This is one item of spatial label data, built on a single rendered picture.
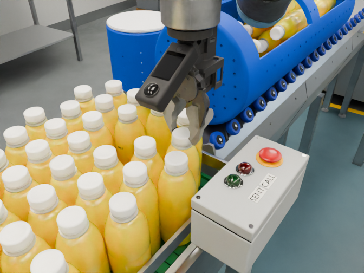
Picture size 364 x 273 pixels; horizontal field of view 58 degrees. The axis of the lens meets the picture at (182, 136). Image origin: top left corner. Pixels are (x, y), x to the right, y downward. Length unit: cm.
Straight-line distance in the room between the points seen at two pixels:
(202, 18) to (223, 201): 26
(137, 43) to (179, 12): 87
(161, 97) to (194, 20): 12
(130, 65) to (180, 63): 89
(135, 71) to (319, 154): 154
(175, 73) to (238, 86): 31
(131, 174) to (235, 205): 17
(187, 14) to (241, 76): 31
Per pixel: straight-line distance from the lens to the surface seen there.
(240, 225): 45
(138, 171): 53
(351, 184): 233
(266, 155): 55
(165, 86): 48
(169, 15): 50
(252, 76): 77
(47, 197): 52
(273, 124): 108
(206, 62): 56
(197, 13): 48
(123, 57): 139
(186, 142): 60
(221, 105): 82
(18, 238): 49
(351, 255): 195
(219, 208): 47
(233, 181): 49
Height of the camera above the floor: 145
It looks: 36 degrees down
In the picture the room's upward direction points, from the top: straight up
